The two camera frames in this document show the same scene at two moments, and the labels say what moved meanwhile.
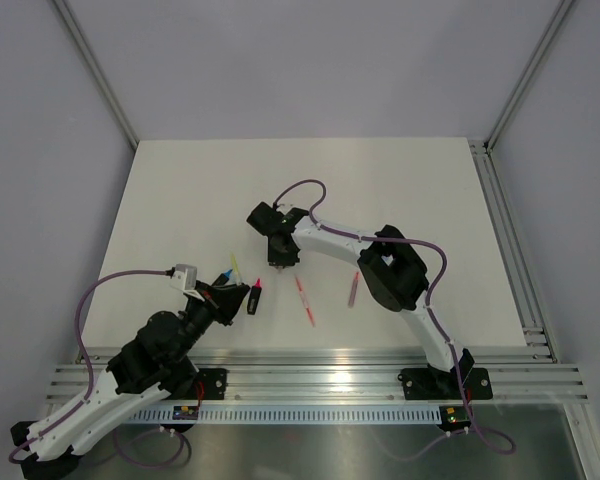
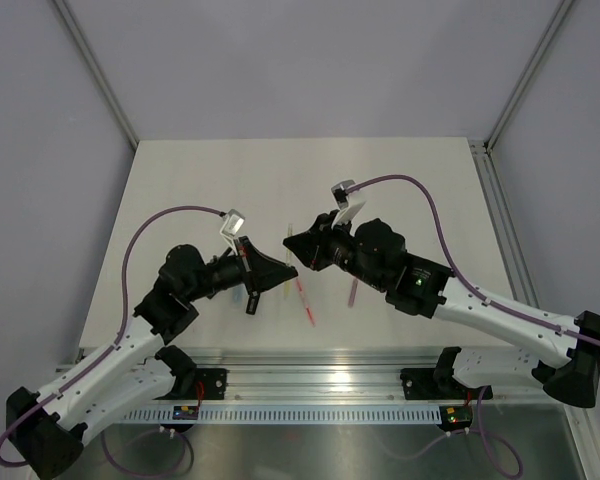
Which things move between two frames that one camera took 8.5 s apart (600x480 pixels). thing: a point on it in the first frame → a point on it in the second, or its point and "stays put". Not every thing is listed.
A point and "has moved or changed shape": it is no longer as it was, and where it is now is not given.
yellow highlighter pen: [235, 268] has moved or changed shape
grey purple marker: [354, 289] stays put
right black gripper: [275, 259] → [312, 247]
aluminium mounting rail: [265, 373] stays put
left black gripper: [222, 302] → [269, 273]
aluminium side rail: [537, 330] stays put
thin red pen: [307, 306] stays put
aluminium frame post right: [560, 12] stays put
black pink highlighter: [254, 298] stays put
